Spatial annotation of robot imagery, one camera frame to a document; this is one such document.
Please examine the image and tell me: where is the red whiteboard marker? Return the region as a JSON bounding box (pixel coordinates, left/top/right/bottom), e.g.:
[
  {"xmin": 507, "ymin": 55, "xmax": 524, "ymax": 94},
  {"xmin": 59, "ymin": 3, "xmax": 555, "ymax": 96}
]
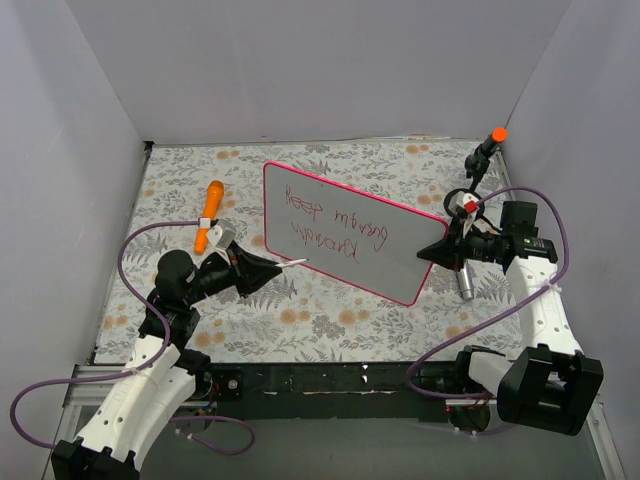
[{"xmin": 275, "ymin": 258, "xmax": 308, "ymax": 269}]

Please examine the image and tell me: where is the pink framed whiteboard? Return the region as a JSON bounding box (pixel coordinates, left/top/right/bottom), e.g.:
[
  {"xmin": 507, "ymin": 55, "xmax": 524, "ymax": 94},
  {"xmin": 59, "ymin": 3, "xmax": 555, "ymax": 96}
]
[{"xmin": 263, "ymin": 162, "xmax": 448, "ymax": 306}]

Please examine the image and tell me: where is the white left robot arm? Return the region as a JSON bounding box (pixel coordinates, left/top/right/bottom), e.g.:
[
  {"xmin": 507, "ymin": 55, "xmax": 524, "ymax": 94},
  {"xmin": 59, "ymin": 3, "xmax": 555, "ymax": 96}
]
[{"xmin": 51, "ymin": 242, "xmax": 282, "ymax": 479}]

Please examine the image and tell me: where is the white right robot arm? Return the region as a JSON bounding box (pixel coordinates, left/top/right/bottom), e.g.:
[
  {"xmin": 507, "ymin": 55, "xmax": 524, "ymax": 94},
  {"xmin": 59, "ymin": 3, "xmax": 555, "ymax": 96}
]
[{"xmin": 417, "ymin": 200, "xmax": 604, "ymax": 436}]

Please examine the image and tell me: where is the silver microphone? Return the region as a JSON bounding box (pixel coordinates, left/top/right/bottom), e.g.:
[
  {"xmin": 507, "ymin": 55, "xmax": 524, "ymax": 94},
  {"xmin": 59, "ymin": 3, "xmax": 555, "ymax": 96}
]
[{"xmin": 456, "ymin": 263, "xmax": 475, "ymax": 301}]

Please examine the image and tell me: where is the black microphone stand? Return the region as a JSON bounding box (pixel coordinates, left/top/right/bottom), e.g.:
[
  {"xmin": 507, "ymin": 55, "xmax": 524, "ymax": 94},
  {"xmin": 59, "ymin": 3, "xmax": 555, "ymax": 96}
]
[{"xmin": 443, "ymin": 170, "xmax": 486, "ymax": 227}]

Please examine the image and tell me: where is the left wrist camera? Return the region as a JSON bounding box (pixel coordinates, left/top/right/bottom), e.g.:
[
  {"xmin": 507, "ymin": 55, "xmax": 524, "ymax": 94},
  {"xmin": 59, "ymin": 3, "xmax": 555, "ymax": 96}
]
[{"xmin": 198, "ymin": 217, "xmax": 236, "ymax": 264}]

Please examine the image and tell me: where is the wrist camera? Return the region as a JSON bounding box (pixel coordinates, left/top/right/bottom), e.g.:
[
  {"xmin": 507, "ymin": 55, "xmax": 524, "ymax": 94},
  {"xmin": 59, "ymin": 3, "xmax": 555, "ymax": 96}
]
[
  {"xmin": 198, "ymin": 217, "xmax": 236, "ymax": 264},
  {"xmin": 446, "ymin": 191, "xmax": 479, "ymax": 238}
]

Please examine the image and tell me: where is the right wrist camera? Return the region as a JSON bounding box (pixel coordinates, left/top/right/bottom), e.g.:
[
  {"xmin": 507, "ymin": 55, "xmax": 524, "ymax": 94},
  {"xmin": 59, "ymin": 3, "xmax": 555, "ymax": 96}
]
[{"xmin": 446, "ymin": 191, "xmax": 479, "ymax": 238}]

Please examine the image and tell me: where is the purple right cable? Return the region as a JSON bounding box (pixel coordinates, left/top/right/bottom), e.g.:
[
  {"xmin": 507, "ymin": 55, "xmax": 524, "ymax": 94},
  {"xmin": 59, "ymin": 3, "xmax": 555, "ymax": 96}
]
[{"xmin": 404, "ymin": 187, "xmax": 571, "ymax": 434}]

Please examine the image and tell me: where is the purple cable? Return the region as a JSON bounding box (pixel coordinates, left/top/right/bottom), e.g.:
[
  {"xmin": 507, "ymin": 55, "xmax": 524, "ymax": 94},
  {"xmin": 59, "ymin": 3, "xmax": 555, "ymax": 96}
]
[
  {"xmin": 404, "ymin": 187, "xmax": 571, "ymax": 434},
  {"xmin": 8, "ymin": 219, "xmax": 257, "ymax": 456}
]

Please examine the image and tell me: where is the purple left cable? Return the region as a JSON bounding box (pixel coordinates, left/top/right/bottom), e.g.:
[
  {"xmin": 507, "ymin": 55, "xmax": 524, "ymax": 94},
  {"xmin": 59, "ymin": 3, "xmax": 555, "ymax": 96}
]
[{"xmin": 8, "ymin": 219, "xmax": 257, "ymax": 456}]

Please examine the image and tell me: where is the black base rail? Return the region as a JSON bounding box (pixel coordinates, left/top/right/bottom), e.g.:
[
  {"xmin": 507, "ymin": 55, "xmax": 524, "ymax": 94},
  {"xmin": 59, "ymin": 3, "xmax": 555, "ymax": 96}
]
[{"xmin": 181, "ymin": 361, "xmax": 498, "ymax": 431}]

